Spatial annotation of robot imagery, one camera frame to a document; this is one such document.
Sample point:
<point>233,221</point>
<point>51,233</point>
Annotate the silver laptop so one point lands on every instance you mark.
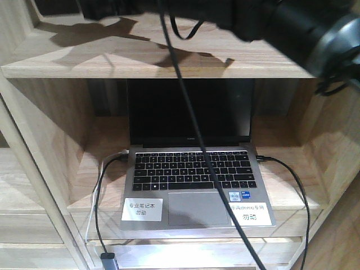
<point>171,184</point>

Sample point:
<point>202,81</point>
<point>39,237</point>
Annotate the grey usb hub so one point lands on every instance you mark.
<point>109,261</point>

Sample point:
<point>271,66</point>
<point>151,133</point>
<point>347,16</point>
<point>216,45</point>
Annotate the wooden shelf unit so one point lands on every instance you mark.
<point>56,142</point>

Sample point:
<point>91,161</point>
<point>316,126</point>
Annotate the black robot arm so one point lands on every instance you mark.
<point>320,36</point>

